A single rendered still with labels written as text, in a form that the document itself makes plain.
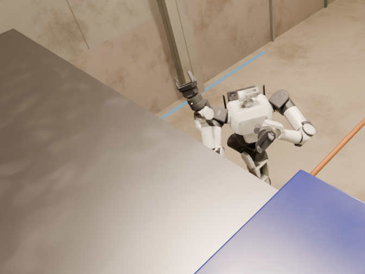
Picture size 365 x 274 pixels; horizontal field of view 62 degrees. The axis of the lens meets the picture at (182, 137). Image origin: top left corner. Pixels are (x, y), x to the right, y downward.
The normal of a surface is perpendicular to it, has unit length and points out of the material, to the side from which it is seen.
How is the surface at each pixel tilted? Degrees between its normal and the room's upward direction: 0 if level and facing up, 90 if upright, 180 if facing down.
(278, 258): 0
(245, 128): 90
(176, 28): 90
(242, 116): 45
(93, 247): 0
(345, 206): 0
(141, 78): 90
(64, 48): 90
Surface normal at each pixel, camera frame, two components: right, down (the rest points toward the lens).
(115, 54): 0.59, 0.41
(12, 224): -0.22, -0.74
